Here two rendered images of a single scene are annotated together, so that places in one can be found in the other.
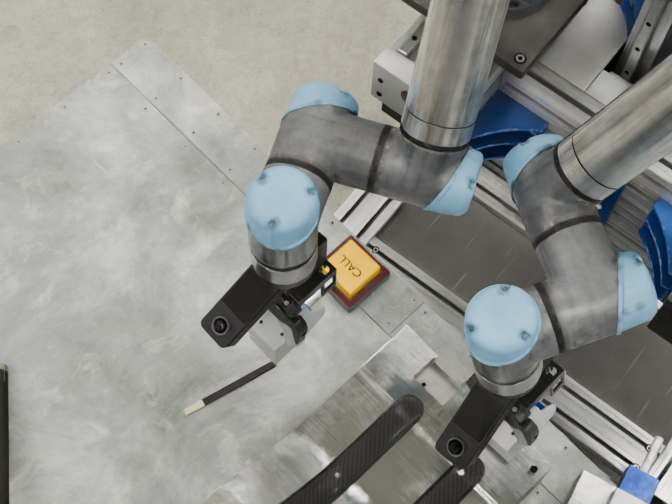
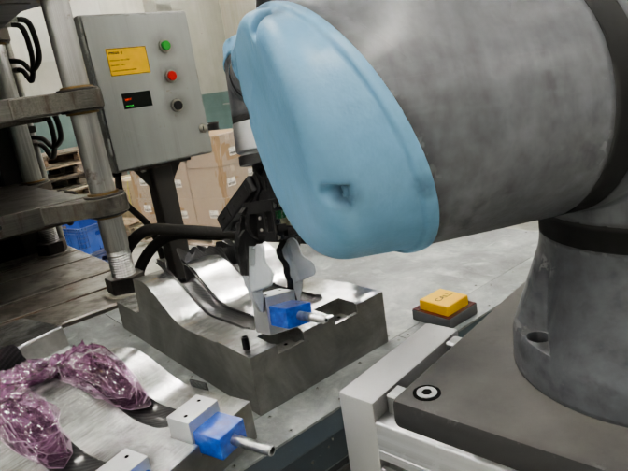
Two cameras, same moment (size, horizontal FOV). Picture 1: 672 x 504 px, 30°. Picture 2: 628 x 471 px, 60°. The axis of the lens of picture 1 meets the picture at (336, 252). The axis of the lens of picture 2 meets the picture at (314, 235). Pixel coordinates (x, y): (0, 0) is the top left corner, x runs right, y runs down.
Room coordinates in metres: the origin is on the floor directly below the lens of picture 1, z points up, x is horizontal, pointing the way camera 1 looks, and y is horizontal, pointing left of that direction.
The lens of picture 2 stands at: (0.60, -0.92, 1.23)
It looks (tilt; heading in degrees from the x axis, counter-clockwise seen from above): 15 degrees down; 99
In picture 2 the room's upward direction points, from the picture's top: 9 degrees counter-clockwise
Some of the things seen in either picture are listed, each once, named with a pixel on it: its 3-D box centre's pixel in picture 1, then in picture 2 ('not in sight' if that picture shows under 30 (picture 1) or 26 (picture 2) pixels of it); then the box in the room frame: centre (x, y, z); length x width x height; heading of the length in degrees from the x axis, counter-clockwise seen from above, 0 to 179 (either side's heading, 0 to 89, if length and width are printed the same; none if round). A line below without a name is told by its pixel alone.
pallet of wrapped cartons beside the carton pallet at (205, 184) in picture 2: not in sight; (199, 184); (-1.18, 4.01, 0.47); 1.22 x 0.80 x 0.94; 152
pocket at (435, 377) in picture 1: (438, 383); (336, 317); (0.49, -0.14, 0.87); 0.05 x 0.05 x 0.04; 47
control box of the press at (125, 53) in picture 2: not in sight; (179, 269); (-0.07, 0.61, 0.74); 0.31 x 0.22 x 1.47; 47
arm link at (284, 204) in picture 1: (283, 216); not in sight; (0.55, 0.06, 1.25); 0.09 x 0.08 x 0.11; 166
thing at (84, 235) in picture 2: not in sight; (81, 234); (-1.93, 3.12, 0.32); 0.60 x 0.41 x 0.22; 154
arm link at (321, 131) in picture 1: (327, 143); not in sight; (0.64, 0.02, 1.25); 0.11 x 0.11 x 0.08; 76
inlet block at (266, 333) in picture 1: (299, 311); not in sight; (0.56, 0.04, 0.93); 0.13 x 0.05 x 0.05; 137
